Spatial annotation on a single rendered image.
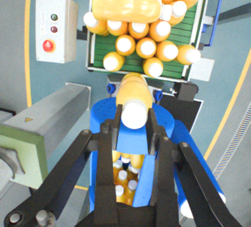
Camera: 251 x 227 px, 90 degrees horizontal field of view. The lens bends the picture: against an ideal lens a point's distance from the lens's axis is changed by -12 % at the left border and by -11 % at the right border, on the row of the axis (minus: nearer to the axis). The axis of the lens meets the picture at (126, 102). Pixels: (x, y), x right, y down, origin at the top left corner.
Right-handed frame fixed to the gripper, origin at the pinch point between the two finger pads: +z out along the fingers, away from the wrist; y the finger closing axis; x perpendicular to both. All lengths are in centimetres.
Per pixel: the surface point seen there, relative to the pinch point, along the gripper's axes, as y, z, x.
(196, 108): 73, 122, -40
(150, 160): 7.5, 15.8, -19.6
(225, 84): 107, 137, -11
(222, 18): 35, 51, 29
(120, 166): -1, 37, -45
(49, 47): -27.1, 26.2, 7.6
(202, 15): 21, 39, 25
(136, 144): 2.5, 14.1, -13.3
